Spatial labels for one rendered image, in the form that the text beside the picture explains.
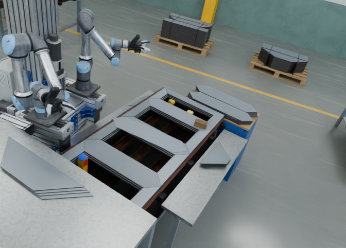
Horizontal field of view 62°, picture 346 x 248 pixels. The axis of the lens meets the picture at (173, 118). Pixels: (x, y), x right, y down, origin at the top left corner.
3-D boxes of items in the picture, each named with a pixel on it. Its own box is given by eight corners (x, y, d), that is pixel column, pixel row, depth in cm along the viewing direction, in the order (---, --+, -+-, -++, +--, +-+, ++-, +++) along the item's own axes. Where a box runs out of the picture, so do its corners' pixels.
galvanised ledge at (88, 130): (162, 98, 341) (162, 96, 339) (80, 156, 244) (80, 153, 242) (149, 91, 348) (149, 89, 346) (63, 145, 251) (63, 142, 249)
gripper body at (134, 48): (140, 49, 262) (127, 47, 260) (142, 40, 257) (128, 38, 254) (140, 53, 257) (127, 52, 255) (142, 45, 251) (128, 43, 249)
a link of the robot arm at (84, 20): (82, 14, 217) (123, 62, 244) (84, 9, 226) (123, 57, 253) (71, 22, 220) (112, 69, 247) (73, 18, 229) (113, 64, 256)
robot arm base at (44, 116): (30, 115, 215) (29, 104, 210) (44, 106, 227) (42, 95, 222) (47, 122, 213) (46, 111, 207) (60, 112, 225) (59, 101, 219)
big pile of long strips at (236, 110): (259, 113, 325) (261, 109, 322) (248, 129, 295) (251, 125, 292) (198, 86, 352) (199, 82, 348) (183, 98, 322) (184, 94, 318)
